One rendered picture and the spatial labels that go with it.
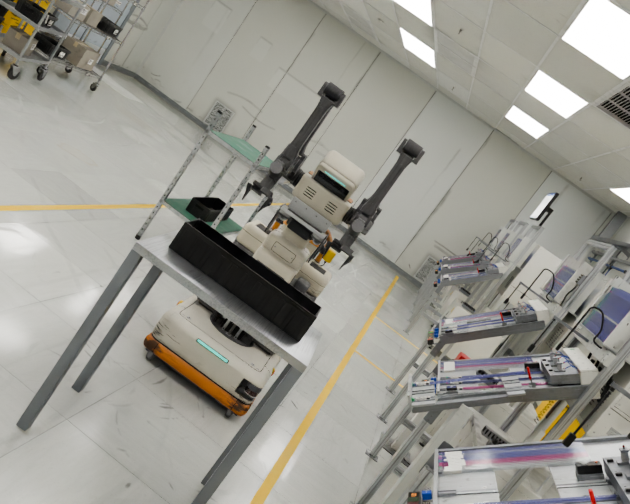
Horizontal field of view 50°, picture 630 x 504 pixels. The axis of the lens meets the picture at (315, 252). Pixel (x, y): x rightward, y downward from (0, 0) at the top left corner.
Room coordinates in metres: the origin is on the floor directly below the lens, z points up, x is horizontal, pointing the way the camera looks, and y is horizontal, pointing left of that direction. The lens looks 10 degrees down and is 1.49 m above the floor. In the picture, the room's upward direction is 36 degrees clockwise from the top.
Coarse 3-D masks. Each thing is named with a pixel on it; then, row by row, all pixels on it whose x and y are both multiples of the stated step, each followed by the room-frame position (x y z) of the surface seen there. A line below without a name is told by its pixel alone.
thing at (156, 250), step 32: (128, 256) 2.15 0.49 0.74; (160, 256) 2.17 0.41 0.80; (192, 288) 2.15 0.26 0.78; (224, 288) 2.31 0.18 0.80; (96, 320) 2.15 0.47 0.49; (128, 320) 2.58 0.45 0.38; (256, 320) 2.22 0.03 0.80; (64, 352) 2.15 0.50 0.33; (96, 352) 2.56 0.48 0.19; (288, 352) 2.14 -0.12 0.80; (288, 384) 2.14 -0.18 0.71; (32, 416) 2.15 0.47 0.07; (256, 416) 2.14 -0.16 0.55
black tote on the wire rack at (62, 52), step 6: (36, 36) 7.65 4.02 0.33; (42, 36) 7.83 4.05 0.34; (42, 42) 7.88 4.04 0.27; (48, 42) 7.62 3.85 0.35; (54, 42) 8.02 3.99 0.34; (42, 48) 7.64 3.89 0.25; (48, 48) 7.63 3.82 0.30; (54, 48) 7.68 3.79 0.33; (60, 48) 7.78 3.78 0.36; (66, 48) 8.02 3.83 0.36; (48, 54) 7.68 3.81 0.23; (60, 54) 7.84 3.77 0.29; (66, 54) 7.95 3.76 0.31
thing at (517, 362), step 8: (472, 360) 3.86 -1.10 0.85; (480, 360) 3.84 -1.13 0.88; (488, 360) 3.82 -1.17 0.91; (496, 360) 3.81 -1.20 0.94; (504, 360) 3.79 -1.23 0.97; (512, 360) 3.78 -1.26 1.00; (520, 360) 3.76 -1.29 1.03; (528, 360) 3.74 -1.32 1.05; (440, 368) 3.73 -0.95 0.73; (448, 368) 3.71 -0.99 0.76; (456, 368) 3.70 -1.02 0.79; (464, 368) 3.69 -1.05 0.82; (472, 368) 3.67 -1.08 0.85; (480, 368) 3.66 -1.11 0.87; (488, 368) 3.66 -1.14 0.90; (496, 368) 3.66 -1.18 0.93; (504, 368) 3.65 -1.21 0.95
